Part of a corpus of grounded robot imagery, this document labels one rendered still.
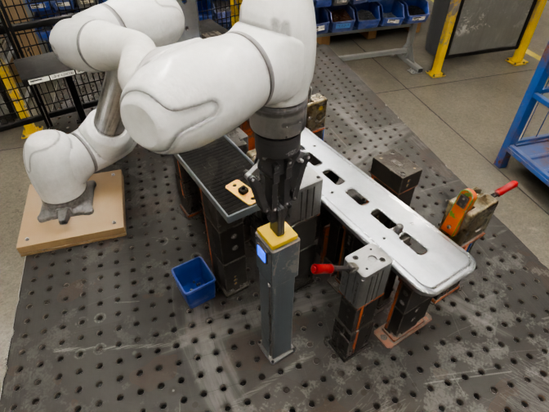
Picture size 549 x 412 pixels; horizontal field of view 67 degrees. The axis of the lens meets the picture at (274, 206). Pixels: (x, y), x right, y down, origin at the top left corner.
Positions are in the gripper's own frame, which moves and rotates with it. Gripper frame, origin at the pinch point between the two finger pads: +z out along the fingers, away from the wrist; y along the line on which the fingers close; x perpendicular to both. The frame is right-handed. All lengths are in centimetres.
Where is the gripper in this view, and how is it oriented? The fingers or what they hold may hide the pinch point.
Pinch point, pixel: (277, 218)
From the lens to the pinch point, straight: 80.0
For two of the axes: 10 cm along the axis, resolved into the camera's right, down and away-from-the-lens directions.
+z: 0.0, 7.3, 6.8
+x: -5.4, -5.7, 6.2
